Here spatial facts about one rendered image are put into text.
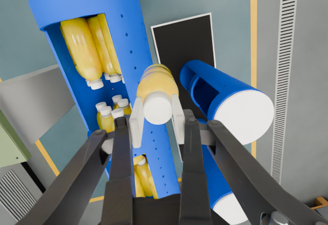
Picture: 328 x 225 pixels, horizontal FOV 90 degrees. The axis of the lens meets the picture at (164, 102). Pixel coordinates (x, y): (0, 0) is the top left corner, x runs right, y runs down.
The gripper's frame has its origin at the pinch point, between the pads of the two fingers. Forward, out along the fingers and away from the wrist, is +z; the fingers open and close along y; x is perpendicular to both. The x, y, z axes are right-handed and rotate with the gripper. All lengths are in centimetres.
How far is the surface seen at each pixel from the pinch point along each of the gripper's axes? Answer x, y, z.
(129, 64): 2.8, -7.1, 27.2
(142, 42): 8.0, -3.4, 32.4
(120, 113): -12.7, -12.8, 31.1
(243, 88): -13, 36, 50
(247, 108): -22, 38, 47
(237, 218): -97, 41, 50
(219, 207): -84, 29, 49
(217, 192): -77, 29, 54
